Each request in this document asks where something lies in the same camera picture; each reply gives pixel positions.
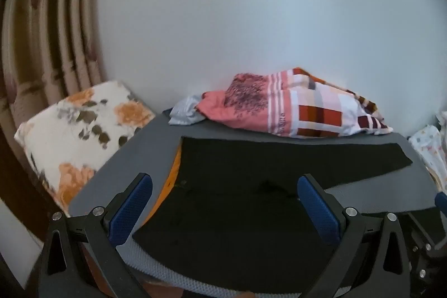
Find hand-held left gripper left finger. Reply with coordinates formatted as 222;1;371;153
38;173;154;298

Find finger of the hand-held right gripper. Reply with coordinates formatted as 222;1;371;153
401;192;447;285

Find light blue cloth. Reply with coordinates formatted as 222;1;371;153
168;94;207;126

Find white printed cloth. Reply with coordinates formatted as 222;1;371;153
408;111;447;192

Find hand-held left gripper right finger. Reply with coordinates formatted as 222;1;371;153
297;174;411;298

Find floral white orange pillow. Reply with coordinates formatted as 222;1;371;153
14;80;156;216

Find grey mesh mat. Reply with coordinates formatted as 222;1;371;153
68;113;440;297

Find beige brown curtain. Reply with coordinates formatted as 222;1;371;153
0;0;105;131

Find orange cloth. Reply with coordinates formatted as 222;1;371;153
151;144;183;215

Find pink checked blanket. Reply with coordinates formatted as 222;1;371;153
196;67;394;139

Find black pants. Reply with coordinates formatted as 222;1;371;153
132;135;413;295

